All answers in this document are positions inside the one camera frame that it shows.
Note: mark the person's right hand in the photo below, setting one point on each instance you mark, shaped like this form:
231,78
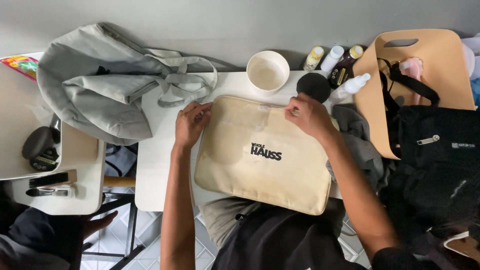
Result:
313,118

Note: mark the person's left hand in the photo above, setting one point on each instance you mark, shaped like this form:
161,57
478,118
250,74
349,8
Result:
186,129

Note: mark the beige laptop sleeve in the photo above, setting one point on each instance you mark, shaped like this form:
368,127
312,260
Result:
262,168

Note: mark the black round lid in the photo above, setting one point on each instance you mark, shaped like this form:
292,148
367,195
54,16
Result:
315,87

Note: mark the white spray bottle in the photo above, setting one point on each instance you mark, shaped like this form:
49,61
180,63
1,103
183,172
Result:
350,87

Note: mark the grey cloth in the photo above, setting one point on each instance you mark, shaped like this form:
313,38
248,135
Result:
362,146

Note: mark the dark brown bottle yellow cap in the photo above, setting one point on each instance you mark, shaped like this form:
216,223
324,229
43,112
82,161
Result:
344,69

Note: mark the small white bottle yellow cap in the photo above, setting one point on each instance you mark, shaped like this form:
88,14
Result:
312,59

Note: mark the plain white bottle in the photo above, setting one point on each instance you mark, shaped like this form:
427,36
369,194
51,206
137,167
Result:
331,59

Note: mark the white round bowl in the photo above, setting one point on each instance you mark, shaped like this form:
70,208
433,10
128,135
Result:
267,73

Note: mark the blue-grey bag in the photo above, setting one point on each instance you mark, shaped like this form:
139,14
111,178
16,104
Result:
120,159

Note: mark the wooden table leg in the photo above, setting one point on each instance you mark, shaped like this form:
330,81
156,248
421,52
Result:
119,181

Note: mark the grey canvas tote bag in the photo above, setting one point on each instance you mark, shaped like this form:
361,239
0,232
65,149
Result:
101,90

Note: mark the person's grey shorts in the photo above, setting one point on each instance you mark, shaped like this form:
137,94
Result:
221,217

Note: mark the pink brush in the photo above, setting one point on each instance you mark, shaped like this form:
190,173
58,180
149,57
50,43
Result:
412,69

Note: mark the person's black shirt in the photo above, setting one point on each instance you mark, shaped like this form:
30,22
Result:
285,243

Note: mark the black bag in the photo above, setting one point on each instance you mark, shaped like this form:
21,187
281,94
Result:
435,168

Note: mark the beige plastic basket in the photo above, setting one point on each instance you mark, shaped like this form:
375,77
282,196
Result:
442,71

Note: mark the wooden brush black bristles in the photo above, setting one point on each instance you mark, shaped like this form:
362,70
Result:
52,179

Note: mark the black polish tin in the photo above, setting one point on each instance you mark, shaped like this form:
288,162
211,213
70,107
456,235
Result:
45,160

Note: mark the blue cloth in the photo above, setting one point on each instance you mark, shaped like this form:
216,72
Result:
476,92

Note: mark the white cloth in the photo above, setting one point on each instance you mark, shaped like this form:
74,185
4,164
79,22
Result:
471,52

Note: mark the colourful packet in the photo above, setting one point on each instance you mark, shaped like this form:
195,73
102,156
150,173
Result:
20,65

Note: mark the brown white-edged bag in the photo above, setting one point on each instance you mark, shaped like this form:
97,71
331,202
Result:
465,247

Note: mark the black metal table frame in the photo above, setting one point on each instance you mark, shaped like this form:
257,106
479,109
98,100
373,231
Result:
129,228

